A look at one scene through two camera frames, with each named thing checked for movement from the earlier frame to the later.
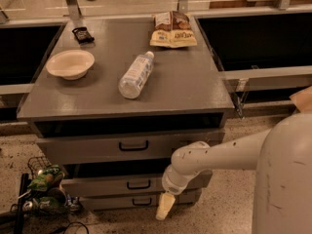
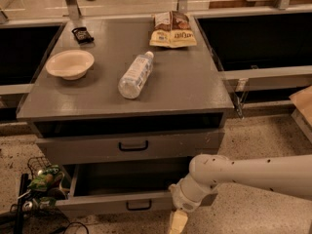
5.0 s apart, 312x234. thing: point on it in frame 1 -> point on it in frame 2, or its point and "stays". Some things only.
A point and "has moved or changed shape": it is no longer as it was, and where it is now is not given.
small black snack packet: [82, 35] stays
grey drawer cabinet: [112, 100] stays
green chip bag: [47, 178] stays
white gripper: [173, 186] -> [182, 201]
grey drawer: [113, 179] has moved or changed shape
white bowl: [70, 64] stays
